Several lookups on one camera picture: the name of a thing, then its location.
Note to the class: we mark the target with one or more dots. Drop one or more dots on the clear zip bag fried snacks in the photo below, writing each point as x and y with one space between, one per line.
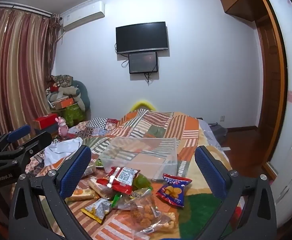
143 212

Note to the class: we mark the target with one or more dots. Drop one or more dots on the patchwork striped blanket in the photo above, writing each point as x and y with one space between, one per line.
146 125

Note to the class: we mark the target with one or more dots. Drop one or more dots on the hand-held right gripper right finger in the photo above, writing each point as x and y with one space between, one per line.
209 170

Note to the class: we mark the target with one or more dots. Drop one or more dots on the grey plush toy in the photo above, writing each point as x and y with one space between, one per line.
66 91

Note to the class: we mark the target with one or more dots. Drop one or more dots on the wooden door frame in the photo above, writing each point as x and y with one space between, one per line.
270 80

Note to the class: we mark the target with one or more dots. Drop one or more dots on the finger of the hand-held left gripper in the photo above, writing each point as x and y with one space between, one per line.
42 140
18 132

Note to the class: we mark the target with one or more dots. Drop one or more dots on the yellow round object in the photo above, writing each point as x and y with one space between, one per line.
144 104

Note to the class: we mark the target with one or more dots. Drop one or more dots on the clear plastic storage bin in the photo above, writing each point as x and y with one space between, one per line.
141 155

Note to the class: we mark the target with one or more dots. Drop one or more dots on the blue chip packet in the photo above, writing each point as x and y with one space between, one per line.
172 191

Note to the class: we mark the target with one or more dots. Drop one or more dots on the grey bag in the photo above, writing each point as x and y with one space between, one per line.
217 131

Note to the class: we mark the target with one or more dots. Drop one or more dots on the pale rice cracker packet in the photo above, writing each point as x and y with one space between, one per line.
99 188

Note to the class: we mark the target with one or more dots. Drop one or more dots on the orange print cracker packet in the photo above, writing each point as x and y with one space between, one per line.
79 194

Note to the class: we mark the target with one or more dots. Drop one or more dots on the small black wall monitor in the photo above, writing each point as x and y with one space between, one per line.
143 62

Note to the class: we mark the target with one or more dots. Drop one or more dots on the striped red curtain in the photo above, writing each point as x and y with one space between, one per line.
16 67

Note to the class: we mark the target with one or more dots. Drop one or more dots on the dark flat box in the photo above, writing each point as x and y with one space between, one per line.
47 131

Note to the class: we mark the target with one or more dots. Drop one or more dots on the orange cardboard box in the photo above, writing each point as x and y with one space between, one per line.
64 103

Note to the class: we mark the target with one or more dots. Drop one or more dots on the floral cloth bundle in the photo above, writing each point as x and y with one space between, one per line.
61 80

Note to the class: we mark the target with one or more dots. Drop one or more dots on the small green snack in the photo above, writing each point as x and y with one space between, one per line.
99 163

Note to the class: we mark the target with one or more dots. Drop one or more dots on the white air conditioner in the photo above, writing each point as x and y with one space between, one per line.
83 15

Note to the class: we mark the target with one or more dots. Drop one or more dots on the green cardboard box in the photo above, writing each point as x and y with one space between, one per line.
73 115

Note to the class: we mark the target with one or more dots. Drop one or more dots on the white cloth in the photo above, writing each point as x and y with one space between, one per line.
61 151

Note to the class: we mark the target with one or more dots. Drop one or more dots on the white appliance with stickers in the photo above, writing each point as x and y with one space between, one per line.
290 180

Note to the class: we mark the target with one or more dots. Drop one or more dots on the red snack packet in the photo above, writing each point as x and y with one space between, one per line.
122 177

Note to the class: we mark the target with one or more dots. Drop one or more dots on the pink toy figure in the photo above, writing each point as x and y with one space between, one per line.
62 127

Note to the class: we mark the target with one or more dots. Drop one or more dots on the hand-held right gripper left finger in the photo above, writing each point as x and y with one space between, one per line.
76 170

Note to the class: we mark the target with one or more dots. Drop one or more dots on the large black wall television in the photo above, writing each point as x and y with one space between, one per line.
141 37

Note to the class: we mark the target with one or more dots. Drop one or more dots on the yellow snack packet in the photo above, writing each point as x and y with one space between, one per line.
96 208

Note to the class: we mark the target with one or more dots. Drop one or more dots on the white wall socket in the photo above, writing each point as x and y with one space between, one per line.
222 117

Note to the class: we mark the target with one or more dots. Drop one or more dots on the green jelly cup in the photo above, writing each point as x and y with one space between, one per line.
141 182

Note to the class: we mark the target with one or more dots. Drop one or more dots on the white curtain rail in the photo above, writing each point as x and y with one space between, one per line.
21 7

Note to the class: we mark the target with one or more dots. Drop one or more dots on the red flat box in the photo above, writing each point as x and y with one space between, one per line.
45 120

